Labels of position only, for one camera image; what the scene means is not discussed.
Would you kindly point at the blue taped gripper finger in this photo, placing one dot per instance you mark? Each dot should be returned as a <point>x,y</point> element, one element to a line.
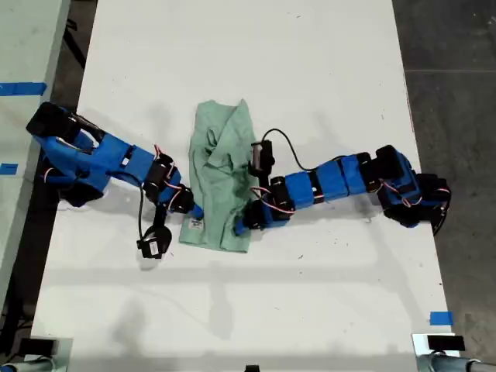
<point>197,213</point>
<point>242,228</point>

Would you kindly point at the pale green T-shirt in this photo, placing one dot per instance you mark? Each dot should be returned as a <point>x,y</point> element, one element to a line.
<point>217,186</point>

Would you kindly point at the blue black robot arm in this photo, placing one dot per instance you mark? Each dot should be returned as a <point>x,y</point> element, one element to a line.
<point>329,182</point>
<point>108,155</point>

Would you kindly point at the small black clip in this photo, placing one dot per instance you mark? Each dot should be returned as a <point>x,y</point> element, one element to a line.
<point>252,368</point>

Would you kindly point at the short blue tape strip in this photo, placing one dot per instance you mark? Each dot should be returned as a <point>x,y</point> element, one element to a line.
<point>8,169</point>

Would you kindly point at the black stand leg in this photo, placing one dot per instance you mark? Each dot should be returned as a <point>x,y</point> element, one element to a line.
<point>75,44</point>

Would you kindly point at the long blue tape strip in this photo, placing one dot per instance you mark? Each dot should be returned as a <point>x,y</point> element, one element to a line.
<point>23,88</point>

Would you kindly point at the silver metal plate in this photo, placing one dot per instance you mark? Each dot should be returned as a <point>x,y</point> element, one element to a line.
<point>64,356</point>
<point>420,352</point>

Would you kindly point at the square blue tape piece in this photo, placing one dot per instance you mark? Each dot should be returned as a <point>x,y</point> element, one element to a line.
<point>441,318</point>

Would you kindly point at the small black box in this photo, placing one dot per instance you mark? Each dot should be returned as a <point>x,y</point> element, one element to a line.
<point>445,343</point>
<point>36,346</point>

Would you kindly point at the pale side table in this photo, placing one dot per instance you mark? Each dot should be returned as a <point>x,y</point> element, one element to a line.
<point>23,46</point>

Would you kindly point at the grey tube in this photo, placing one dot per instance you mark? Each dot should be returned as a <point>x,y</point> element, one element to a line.
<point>35,366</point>
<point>453,365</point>

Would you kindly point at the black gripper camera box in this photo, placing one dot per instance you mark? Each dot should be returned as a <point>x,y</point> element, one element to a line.
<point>153,242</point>
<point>263,155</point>

